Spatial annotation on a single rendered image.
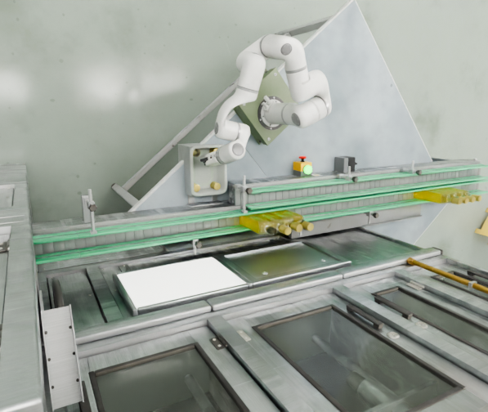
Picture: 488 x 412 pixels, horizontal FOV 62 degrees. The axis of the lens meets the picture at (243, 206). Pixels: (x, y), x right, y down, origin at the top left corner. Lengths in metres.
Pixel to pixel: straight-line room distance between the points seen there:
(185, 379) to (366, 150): 1.76
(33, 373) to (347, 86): 2.11
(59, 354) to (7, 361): 0.49
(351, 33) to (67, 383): 2.04
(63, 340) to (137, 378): 0.23
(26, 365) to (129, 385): 0.63
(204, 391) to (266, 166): 1.28
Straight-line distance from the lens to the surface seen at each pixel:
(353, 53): 2.40
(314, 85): 1.70
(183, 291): 1.47
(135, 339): 1.29
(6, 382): 0.51
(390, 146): 2.63
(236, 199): 1.88
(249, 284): 1.50
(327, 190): 2.17
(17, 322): 0.63
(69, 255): 1.66
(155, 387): 1.12
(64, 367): 1.03
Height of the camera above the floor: 2.52
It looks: 59 degrees down
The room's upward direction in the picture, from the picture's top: 113 degrees clockwise
